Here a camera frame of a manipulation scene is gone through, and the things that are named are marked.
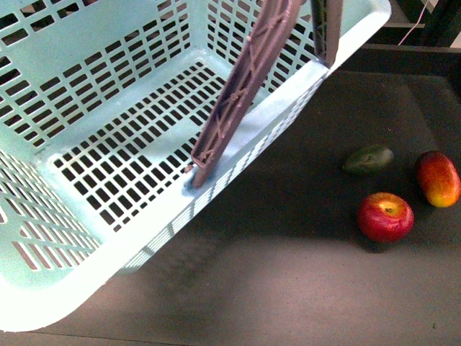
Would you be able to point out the brown basket handle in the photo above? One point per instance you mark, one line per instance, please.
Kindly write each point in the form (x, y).
(264, 44)

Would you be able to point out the black display tray near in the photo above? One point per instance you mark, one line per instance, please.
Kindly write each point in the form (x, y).
(278, 258)

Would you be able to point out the red yellow apple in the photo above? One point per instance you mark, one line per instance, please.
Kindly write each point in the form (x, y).
(384, 217)

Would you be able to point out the green avocado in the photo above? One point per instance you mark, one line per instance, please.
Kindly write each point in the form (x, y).
(368, 160)

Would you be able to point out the black perforated shelf post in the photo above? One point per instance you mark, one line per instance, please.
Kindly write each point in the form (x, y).
(443, 26)

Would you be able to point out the red orange mango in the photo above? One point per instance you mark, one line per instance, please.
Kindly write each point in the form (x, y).
(438, 179)

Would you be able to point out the light blue plastic basket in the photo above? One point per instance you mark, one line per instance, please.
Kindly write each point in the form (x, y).
(101, 105)

